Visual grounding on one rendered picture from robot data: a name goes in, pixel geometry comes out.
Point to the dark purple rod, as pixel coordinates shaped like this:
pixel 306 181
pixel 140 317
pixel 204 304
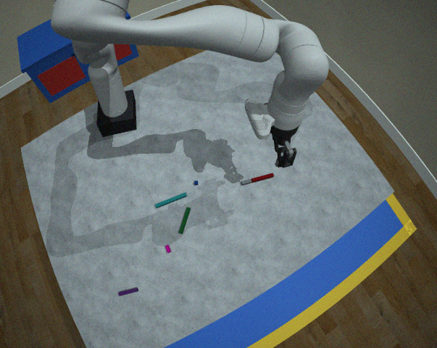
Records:
pixel 127 292

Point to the red rod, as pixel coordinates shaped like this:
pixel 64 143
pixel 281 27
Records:
pixel 260 178

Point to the dark green rod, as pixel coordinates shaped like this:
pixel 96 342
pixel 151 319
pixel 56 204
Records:
pixel 184 220

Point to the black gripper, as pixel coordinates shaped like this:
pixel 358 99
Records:
pixel 285 139

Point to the turquoise rod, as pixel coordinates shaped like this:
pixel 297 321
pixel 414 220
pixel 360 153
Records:
pixel 175 198

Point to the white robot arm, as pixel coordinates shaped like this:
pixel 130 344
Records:
pixel 224 29

